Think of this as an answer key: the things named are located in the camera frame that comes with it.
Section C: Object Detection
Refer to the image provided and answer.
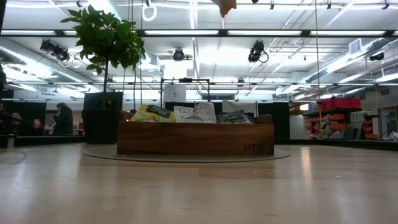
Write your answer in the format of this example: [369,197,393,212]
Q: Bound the white Tazo tea packet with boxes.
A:
[173,102,218,124]

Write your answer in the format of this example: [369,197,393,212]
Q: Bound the orange white tea packet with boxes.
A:
[211,0,238,19]

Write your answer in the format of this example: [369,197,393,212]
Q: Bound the wooden tea organizer box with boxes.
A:
[116,111,275,156]

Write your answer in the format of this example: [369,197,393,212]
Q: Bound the white box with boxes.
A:
[163,84,187,103]

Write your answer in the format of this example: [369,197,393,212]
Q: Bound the white cloth panel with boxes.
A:
[221,100,257,114]

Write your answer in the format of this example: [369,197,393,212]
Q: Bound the round grey mat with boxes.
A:
[81,145,292,164]

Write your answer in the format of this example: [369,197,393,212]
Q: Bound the white cabinet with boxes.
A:
[289,114,305,140]

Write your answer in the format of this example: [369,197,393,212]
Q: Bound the green leafy potted tree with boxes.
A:
[60,4,146,110]

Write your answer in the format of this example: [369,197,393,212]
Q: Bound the yellow vertical pole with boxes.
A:
[314,0,323,140]

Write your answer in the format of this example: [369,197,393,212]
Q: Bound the cluttered background table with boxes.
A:
[45,119,85,136]

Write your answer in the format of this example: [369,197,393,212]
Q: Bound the person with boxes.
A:
[0,104,24,137]
[52,102,74,136]

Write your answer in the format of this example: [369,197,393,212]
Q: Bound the storage shelf with parts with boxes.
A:
[303,107,381,141]

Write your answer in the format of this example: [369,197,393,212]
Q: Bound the large red storage bin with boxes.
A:
[333,98,362,110]

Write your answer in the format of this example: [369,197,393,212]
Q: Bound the black ceiling spotlight cluster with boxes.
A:
[39,39,71,62]

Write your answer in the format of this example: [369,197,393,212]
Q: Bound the white air vent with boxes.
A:
[348,38,363,55]

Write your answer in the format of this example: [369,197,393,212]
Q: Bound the black ceiling camera with cable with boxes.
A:
[248,40,270,64]

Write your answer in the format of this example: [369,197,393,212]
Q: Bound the white hanging cable loop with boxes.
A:
[142,0,158,22]

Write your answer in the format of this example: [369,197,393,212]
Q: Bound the silver ceiling duct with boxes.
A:
[304,37,398,84]

